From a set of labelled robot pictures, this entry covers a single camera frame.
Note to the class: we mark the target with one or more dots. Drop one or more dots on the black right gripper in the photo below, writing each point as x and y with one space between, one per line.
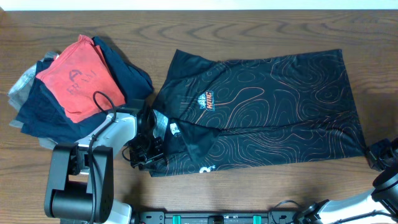
374 152

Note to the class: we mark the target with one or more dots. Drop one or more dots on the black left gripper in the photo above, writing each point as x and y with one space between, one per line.
158 156

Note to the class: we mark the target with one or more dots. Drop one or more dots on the black patterned cycling jersey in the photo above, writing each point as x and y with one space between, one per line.
237 114

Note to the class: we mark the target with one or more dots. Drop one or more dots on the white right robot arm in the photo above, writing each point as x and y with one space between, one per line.
378 205

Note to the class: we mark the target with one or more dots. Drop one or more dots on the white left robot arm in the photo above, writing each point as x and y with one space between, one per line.
80 186

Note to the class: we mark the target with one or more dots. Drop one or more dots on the folded red printed t-shirt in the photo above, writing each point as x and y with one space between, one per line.
74 76

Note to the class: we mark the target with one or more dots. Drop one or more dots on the folded navy blue garment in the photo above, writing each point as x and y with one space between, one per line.
43 117

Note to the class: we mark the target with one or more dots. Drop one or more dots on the folded grey garment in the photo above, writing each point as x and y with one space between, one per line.
18 95

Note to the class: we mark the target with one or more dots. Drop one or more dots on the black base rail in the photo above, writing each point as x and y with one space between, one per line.
275 215

